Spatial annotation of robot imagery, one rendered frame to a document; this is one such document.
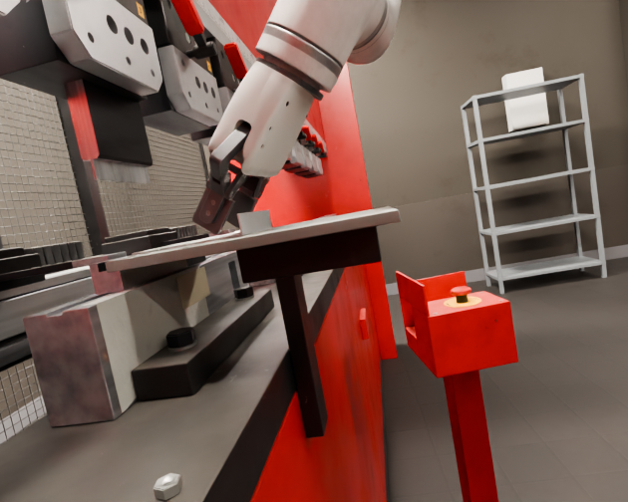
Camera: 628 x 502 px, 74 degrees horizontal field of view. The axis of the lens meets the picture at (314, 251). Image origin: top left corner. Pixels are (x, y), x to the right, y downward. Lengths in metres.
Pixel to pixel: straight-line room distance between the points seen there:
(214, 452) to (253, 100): 0.29
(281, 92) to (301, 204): 2.23
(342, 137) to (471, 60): 2.36
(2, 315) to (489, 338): 0.78
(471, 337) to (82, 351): 0.66
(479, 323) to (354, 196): 1.83
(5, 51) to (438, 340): 0.73
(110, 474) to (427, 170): 4.24
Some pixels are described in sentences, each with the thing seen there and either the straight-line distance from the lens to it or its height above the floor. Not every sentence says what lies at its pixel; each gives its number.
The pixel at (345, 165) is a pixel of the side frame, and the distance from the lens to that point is 2.59.
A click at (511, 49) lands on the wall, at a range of 4.84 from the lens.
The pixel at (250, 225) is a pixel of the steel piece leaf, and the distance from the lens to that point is 0.43.
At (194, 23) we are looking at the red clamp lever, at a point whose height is 1.28.
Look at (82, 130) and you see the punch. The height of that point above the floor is 1.13.
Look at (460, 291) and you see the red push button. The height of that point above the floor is 0.81.
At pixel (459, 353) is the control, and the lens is 0.85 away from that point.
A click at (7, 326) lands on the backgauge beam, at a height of 0.94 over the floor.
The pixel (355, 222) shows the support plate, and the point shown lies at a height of 1.00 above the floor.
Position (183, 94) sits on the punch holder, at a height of 1.19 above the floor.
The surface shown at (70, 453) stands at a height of 0.87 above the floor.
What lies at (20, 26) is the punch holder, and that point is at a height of 1.21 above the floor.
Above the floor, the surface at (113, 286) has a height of 0.98.
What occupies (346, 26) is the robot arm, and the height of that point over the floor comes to 1.17.
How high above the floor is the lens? 1.01
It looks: 5 degrees down
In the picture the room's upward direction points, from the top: 11 degrees counter-clockwise
